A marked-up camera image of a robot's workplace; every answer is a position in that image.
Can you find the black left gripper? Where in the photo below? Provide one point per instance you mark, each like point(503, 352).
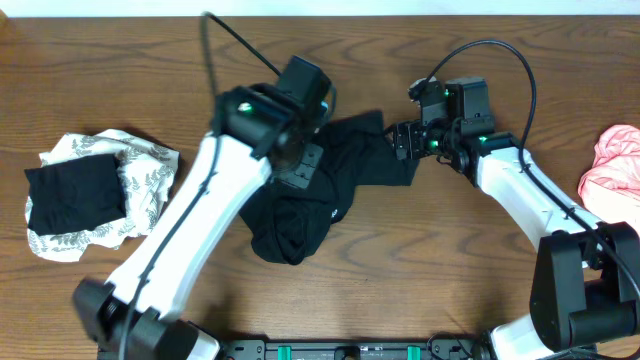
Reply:
point(304, 175)

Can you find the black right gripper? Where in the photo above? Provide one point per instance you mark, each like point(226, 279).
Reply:
point(406, 133)

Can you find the black t-shirt with logo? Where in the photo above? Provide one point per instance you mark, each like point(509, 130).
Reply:
point(289, 225)

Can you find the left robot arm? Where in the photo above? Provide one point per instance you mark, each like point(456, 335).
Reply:
point(258, 133)

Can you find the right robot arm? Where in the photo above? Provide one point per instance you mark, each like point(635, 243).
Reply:
point(585, 283)

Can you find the white fern-print cloth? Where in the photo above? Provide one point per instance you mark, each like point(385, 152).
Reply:
point(146, 171)

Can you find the folded black cloth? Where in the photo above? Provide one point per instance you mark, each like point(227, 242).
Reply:
point(75, 195)

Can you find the pink crumpled cloth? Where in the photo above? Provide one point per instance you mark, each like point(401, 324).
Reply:
point(610, 188)

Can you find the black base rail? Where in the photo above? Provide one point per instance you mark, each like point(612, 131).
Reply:
point(438, 348)

